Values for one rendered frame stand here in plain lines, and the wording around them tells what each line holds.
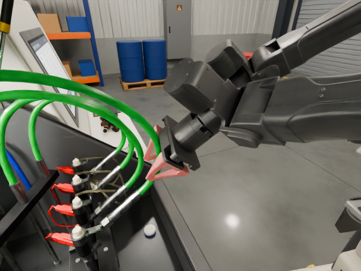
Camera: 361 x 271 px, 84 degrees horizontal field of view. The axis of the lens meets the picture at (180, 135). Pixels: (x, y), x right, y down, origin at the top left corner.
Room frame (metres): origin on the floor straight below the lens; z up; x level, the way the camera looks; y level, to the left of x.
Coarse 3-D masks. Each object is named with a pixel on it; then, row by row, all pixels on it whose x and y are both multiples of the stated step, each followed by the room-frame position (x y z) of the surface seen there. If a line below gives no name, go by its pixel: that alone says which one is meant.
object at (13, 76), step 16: (0, 80) 0.23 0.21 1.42; (16, 80) 0.24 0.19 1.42; (32, 80) 0.24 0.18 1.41; (48, 80) 0.25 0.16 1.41; (64, 80) 0.26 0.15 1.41; (96, 96) 0.27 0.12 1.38; (112, 96) 0.29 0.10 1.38; (128, 112) 0.29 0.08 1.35; (144, 128) 0.30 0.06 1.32; (160, 144) 0.31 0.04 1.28; (144, 192) 0.29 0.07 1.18
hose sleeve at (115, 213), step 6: (138, 192) 0.29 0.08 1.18; (126, 198) 0.29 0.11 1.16; (132, 198) 0.28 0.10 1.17; (138, 198) 0.29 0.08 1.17; (120, 204) 0.28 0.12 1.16; (126, 204) 0.28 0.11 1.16; (132, 204) 0.28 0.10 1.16; (114, 210) 0.27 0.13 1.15; (120, 210) 0.27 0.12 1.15; (126, 210) 0.28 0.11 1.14; (108, 216) 0.27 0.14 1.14; (114, 216) 0.26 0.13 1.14
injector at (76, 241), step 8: (72, 232) 0.25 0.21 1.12; (72, 240) 0.23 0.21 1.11; (80, 240) 0.23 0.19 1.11; (88, 240) 0.24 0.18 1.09; (80, 248) 0.23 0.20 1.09; (88, 248) 0.24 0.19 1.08; (96, 248) 0.25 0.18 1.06; (80, 256) 0.23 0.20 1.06; (88, 256) 0.23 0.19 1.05; (88, 264) 0.23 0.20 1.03
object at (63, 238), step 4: (52, 236) 0.25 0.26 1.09; (56, 236) 0.25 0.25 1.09; (60, 236) 0.25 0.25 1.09; (64, 236) 0.25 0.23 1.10; (68, 236) 0.25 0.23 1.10; (60, 240) 0.25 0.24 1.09; (64, 240) 0.24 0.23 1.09; (68, 240) 0.24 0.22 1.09; (68, 244) 0.24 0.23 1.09; (72, 244) 0.24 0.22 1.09
